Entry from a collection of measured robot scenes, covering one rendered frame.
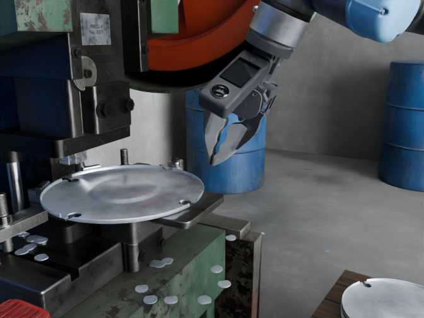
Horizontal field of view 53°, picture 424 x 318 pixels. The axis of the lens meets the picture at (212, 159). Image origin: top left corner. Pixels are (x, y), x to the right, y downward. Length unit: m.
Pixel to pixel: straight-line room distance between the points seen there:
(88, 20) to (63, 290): 0.43
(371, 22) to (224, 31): 0.53
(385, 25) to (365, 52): 3.39
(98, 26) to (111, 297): 0.45
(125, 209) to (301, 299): 1.31
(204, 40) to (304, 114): 3.09
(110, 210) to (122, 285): 0.14
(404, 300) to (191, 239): 0.62
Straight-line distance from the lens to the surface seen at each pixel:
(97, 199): 0.77
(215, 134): 0.66
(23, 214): 0.82
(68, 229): 0.79
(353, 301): 1.24
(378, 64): 3.92
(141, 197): 0.75
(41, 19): 0.64
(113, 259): 0.78
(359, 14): 0.54
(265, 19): 0.61
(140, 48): 0.82
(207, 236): 0.92
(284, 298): 1.91
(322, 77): 4.00
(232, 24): 1.01
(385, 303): 1.24
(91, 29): 0.78
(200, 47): 1.04
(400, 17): 0.55
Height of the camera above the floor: 1.05
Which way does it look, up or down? 16 degrees down
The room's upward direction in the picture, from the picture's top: straight up
